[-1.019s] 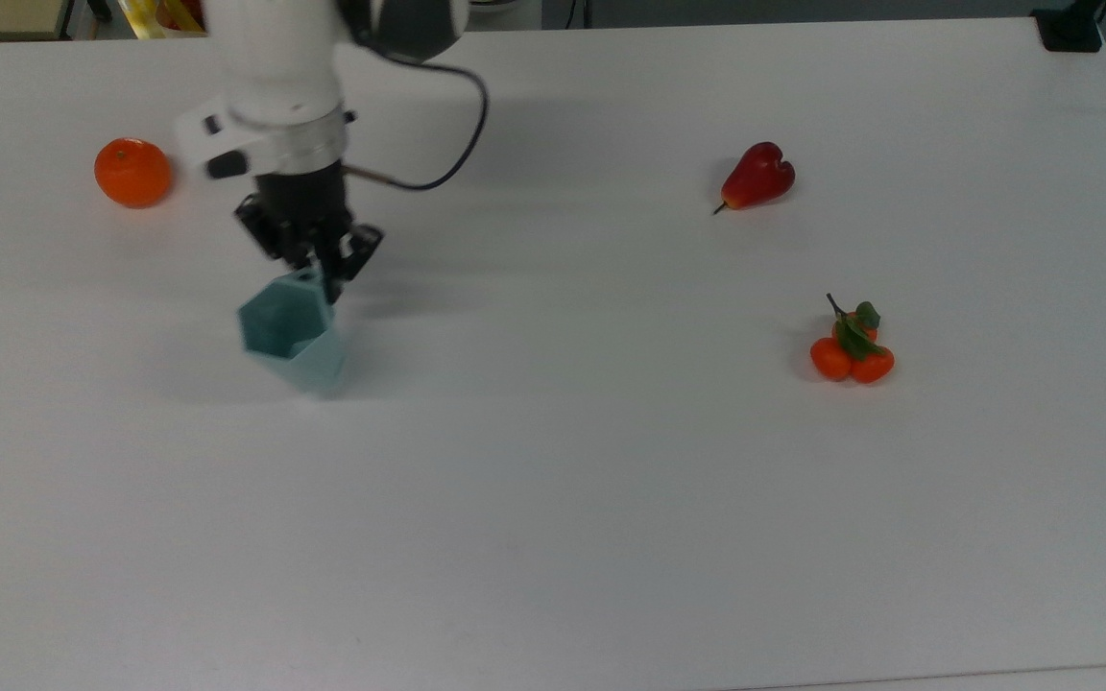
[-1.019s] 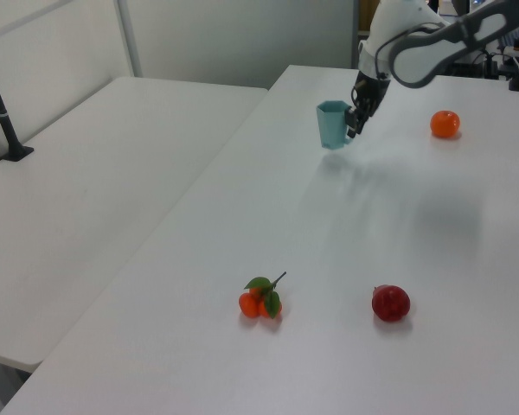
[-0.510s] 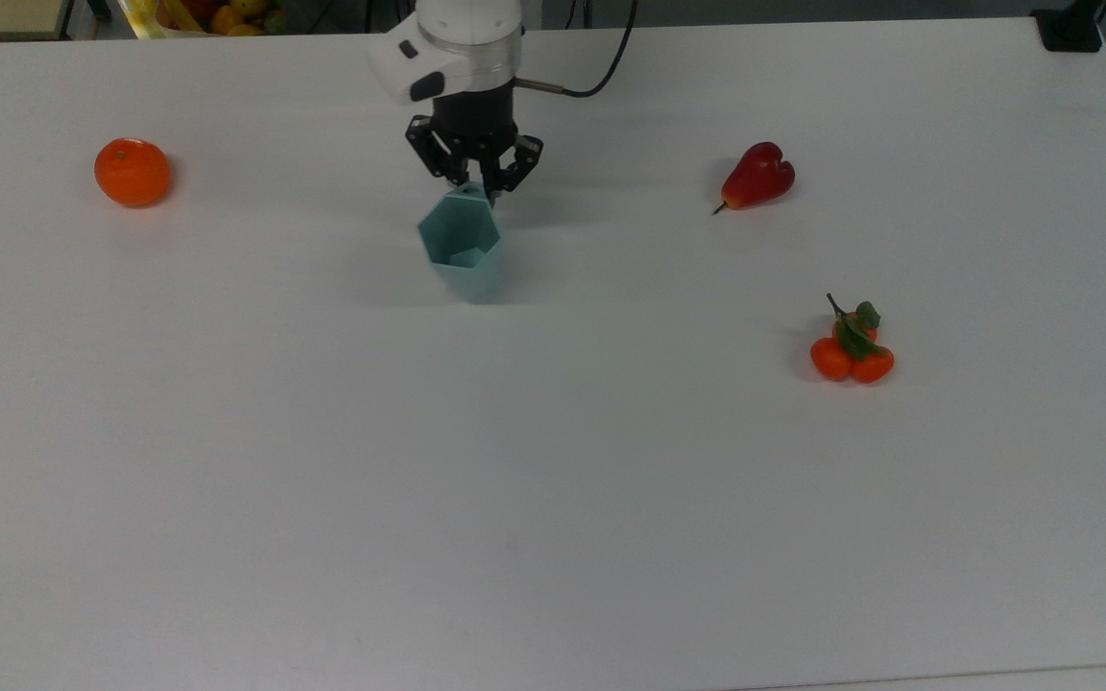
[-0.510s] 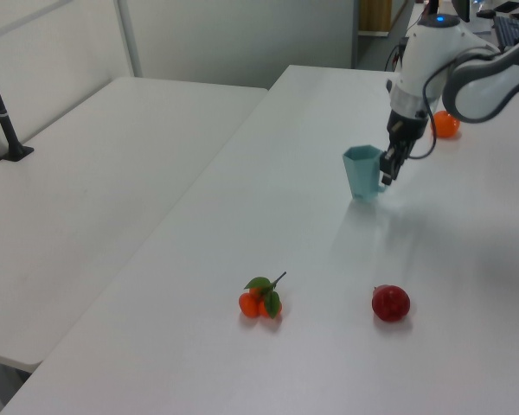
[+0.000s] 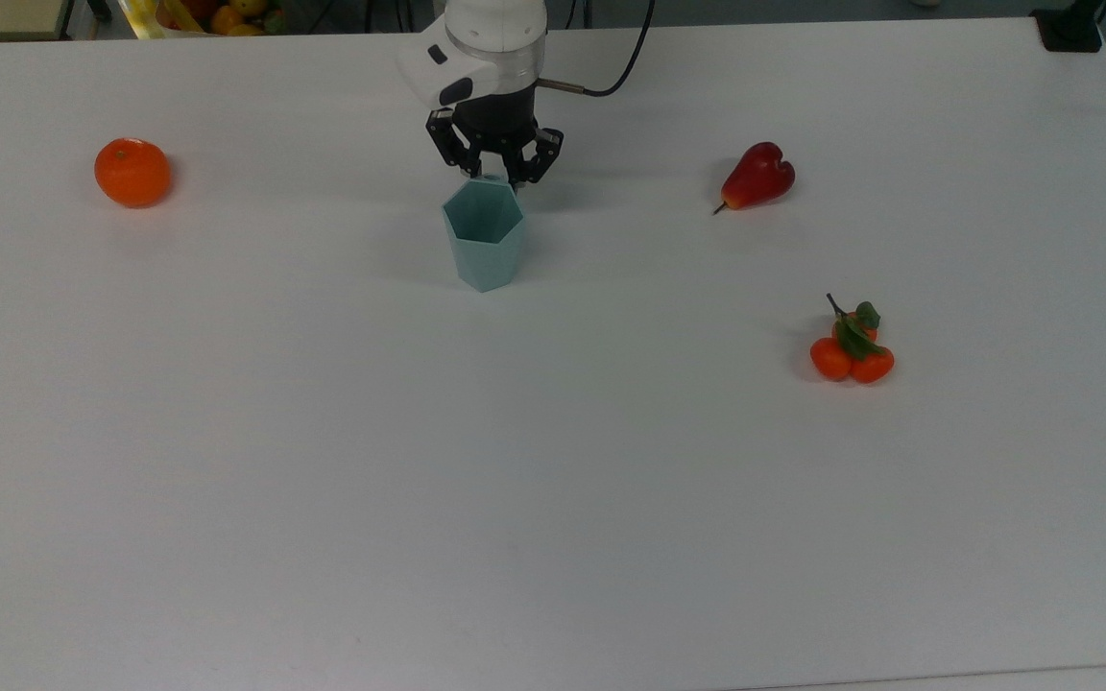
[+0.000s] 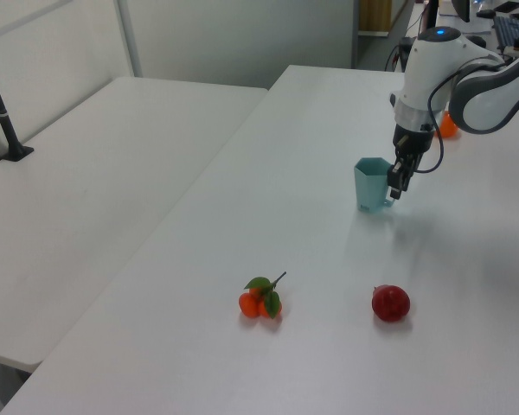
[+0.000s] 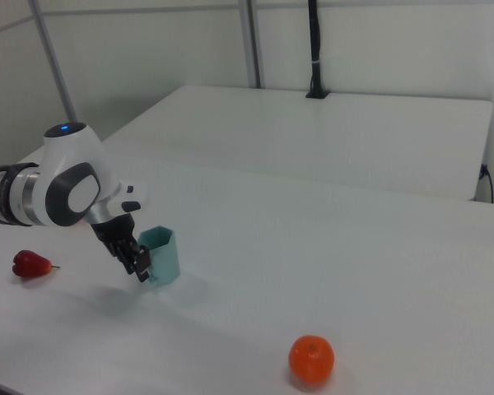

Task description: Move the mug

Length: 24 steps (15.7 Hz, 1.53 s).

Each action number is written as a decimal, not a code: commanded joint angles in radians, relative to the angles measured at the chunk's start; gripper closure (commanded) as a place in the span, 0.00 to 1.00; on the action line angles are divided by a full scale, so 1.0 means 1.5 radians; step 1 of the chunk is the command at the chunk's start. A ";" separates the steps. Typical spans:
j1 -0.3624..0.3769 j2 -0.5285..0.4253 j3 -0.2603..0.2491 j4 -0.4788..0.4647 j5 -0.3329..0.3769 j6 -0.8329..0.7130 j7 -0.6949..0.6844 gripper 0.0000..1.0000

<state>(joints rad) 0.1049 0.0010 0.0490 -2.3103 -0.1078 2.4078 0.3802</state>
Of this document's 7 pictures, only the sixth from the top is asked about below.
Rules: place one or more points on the black computer keyboard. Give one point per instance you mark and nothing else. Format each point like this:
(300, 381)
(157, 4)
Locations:
(509, 30)

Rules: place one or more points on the black pole with base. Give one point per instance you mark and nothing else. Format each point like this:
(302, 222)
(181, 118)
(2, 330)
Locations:
(2, 116)

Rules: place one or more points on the large orange fruit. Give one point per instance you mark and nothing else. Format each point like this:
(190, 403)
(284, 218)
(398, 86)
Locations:
(447, 127)

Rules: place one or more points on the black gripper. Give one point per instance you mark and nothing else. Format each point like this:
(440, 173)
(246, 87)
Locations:
(411, 140)

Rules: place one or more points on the grey metal frame post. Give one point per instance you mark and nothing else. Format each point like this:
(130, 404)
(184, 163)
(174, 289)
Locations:
(130, 39)

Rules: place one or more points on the black computer monitor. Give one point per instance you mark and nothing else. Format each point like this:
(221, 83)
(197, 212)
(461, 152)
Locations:
(460, 8)

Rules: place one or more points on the brown wooden cabinet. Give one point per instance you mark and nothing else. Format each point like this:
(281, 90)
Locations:
(374, 15)

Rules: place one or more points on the red pear-shaped fruit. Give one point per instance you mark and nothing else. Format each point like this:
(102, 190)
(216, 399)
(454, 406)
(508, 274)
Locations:
(390, 303)

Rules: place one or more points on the teal hexagonal mug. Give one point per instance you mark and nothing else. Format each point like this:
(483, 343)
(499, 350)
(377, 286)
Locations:
(369, 186)

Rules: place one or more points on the white side table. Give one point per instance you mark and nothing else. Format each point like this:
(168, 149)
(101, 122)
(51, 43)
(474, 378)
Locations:
(91, 194)

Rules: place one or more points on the small oranges cluster with leaves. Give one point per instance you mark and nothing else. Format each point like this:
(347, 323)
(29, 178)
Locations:
(259, 302)

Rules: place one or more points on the black smartphone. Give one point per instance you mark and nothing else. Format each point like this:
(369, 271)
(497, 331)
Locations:
(508, 6)

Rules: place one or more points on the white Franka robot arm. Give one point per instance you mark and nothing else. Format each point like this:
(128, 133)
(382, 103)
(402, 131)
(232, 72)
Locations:
(424, 65)

